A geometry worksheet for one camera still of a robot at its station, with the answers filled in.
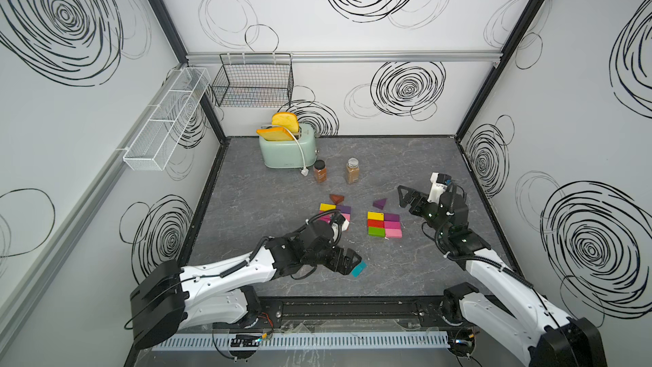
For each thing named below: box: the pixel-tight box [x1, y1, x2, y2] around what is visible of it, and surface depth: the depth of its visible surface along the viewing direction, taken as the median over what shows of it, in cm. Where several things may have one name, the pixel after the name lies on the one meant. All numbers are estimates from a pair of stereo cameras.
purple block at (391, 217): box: [383, 212, 400, 222], surface depth 95 cm
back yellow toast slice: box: [271, 111, 300, 134], surface depth 100 cm
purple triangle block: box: [371, 197, 388, 210], surface depth 100 cm
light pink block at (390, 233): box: [385, 228, 403, 239], surface depth 91 cm
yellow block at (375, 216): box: [366, 211, 385, 221], surface depth 96 cm
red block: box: [367, 219, 385, 229], surface depth 93 cm
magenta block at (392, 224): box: [383, 220, 401, 230], surface depth 93 cm
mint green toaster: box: [258, 123, 318, 170], surface depth 101 cm
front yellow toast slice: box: [256, 126, 295, 142], surface depth 98 cm
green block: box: [367, 226, 387, 238], surface depth 91 cm
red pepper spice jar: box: [313, 159, 327, 184], surface depth 101 cm
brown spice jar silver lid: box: [346, 157, 361, 185], surface depth 101 cm
